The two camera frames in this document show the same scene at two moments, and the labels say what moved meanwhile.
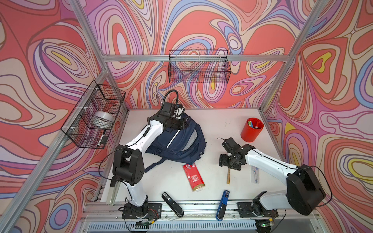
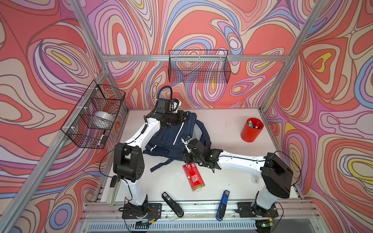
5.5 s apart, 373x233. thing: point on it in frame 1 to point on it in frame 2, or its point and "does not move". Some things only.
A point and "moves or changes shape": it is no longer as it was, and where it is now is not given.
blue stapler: (221, 210) does not move
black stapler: (176, 208) does not move
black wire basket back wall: (198, 66) does not move
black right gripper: (222, 161) to (185, 155)
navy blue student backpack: (185, 145) moves or changes shape
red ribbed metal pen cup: (251, 129) does not move
